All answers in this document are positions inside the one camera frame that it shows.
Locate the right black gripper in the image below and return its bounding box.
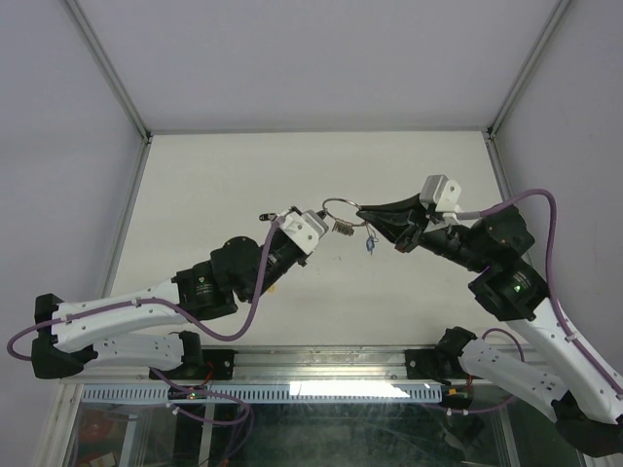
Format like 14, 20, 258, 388
357, 193, 491, 274

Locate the metal keyring with keys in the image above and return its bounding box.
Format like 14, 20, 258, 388
321, 197, 367, 237

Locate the key with blue tag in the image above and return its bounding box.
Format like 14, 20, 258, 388
366, 229, 379, 255

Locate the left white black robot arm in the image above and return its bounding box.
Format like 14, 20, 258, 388
30, 226, 321, 379

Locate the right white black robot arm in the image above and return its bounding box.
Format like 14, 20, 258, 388
357, 195, 622, 457

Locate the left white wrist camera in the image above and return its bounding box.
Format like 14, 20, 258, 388
276, 209, 329, 256

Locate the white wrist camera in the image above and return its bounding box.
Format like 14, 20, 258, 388
420, 175, 461, 213
276, 209, 329, 256

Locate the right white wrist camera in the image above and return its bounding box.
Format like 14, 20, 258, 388
420, 175, 461, 213

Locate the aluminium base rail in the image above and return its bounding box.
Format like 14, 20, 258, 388
194, 344, 488, 385

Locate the white slotted cable duct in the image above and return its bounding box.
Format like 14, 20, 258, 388
82, 380, 442, 405

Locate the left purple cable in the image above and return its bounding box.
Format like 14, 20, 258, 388
7, 218, 288, 361

